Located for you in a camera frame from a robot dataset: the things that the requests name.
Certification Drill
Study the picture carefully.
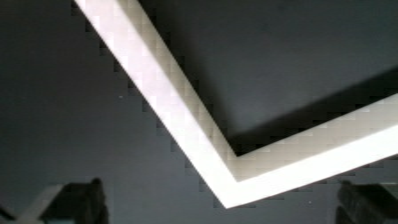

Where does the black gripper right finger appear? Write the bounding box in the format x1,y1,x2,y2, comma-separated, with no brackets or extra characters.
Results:
334,181,398,224

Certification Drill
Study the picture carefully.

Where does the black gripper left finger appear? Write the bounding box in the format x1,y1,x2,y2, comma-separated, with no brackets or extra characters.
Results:
0,177,110,224

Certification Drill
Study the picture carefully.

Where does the white workspace border frame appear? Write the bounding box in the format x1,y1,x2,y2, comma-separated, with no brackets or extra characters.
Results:
74,0,398,208

